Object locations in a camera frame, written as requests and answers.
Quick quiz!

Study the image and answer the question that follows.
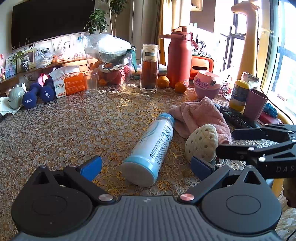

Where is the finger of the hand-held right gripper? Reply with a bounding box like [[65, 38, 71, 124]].
[[232, 124, 296, 142], [216, 140, 296, 166]]

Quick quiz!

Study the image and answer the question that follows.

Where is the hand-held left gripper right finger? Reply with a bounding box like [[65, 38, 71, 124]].
[[177, 156, 268, 205]]

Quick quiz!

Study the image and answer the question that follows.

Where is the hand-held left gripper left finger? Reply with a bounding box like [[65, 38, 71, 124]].
[[32, 156, 116, 204]]

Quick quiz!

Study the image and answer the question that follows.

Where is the cream dotted sponge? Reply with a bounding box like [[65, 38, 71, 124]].
[[184, 124, 219, 164]]

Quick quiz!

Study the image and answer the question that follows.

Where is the pink fluffy towel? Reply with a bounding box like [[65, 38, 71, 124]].
[[169, 97, 233, 145]]

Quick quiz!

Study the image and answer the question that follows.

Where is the white and blue plastic bottle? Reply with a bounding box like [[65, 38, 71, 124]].
[[121, 113, 175, 187]]

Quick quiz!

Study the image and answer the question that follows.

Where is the red notebook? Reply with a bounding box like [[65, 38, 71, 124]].
[[258, 112, 281, 126]]

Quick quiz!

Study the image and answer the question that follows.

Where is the blue cloth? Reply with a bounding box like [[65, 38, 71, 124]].
[[264, 103, 278, 118]]

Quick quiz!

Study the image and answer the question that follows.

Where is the black remote control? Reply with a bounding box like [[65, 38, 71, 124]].
[[214, 103, 260, 129]]

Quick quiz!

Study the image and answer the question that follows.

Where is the mauve plastic cup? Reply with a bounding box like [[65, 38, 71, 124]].
[[243, 89, 269, 122]]

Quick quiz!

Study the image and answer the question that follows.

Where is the yellow jar with blue label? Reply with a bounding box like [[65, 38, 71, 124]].
[[229, 79, 250, 114]]

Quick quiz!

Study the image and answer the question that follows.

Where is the pink bowl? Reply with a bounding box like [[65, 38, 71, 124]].
[[193, 71, 223, 100]]

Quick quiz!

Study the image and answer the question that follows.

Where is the tangerine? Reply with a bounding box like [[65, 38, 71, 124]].
[[157, 76, 170, 88], [174, 81, 188, 93]]

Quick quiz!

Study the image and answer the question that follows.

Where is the clear drinking glass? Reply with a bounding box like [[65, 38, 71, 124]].
[[83, 71, 99, 95]]

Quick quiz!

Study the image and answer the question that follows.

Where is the orange and white carton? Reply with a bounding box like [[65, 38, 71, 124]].
[[48, 65, 86, 100]]

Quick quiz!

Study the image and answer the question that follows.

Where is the blue dumbbell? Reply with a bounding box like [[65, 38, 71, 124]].
[[38, 77, 56, 102], [22, 82, 42, 110]]

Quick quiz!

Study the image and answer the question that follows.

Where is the orange storage box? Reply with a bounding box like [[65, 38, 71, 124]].
[[191, 55, 214, 80]]

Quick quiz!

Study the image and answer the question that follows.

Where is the bag of oranges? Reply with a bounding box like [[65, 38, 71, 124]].
[[97, 61, 132, 86]]

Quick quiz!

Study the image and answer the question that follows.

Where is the yellow giraffe toy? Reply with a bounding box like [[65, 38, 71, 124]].
[[231, 0, 260, 80]]

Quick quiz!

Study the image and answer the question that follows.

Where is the pale green round case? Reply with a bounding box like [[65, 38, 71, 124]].
[[8, 86, 25, 109]]

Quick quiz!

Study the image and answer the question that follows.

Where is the white cloth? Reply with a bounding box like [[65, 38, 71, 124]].
[[0, 96, 22, 116]]

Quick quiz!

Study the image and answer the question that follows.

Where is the wooden sideboard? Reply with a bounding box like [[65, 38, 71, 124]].
[[0, 57, 100, 95]]

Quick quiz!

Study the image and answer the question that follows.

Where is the red thermos jug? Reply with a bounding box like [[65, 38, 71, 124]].
[[159, 26, 199, 88]]

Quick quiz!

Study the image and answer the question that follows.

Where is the glass tea bottle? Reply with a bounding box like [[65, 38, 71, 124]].
[[140, 44, 160, 94]]

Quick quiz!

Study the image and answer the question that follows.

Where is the teal carton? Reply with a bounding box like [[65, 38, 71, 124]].
[[130, 46, 138, 73]]

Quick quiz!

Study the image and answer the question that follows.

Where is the clear plastic bag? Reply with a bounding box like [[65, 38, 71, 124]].
[[35, 49, 55, 69]]

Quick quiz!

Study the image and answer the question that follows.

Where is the bag of fruit with bowl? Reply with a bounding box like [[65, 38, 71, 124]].
[[84, 34, 132, 64]]

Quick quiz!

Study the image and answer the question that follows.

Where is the small potted plant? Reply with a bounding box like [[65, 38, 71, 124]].
[[11, 39, 35, 72]]

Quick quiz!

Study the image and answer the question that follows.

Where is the pink plush toy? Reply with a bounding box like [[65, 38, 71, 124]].
[[0, 53, 6, 80]]

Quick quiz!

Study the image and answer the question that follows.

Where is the yellow curtain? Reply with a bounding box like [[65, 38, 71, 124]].
[[157, 0, 172, 66]]

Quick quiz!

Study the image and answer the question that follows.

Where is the green potted tree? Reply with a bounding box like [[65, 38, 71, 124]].
[[84, 0, 129, 37]]

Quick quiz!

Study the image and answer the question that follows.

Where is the black television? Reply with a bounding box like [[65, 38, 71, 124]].
[[11, 0, 95, 50]]

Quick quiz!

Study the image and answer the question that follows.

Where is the photo frame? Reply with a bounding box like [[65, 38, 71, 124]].
[[5, 54, 18, 78]]

